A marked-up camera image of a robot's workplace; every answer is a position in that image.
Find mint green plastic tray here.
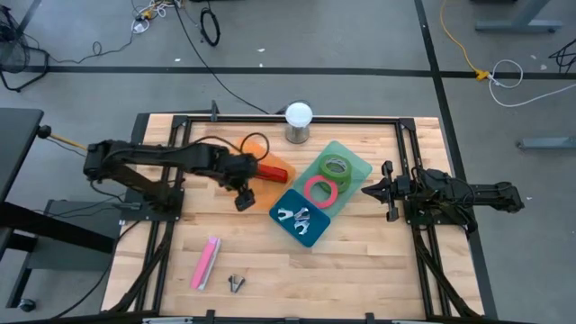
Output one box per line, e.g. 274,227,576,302
292,139,374,220

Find grey desk foot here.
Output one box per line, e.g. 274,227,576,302
516,136,576,150

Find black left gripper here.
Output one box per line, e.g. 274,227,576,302
218,151,261,213

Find black desk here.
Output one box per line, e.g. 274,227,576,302
0,107,121,311

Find white dome lamp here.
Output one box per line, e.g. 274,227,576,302
283,101,314,145

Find green tape roll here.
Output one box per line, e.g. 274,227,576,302
318,153,354,184
330,177,354,195

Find red stapler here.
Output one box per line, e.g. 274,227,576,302
255,162,289,185

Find yellow floor cable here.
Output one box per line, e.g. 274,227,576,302
439,0,491,82

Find pink stapler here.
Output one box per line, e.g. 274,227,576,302
189,235,222,292

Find grey desk leg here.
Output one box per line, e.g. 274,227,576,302
474,0,563,33

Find black coiled cable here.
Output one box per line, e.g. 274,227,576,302
199,7,222,48

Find white cable bundle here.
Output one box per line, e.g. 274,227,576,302
130,0,184,35

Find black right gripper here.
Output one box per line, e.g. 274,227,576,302
362,160,410,223

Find white floor cable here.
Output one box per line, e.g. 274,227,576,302
488,58,576,108

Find black staple remover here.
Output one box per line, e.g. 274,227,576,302
228,274,247,294

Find pink tape roll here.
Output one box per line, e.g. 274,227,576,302
303,174,339,210

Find long black floor cable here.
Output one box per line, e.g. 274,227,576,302
172,0,271,116

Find orange translucent plastic tray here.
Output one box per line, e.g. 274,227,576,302
224,137,298,212

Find dark teal plastic tray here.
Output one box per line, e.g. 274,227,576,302
268,190,332,249

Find yellow rod black knob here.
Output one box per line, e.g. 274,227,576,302
36,124,89,152

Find black metal table frame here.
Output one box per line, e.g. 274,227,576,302
101,114,487,321

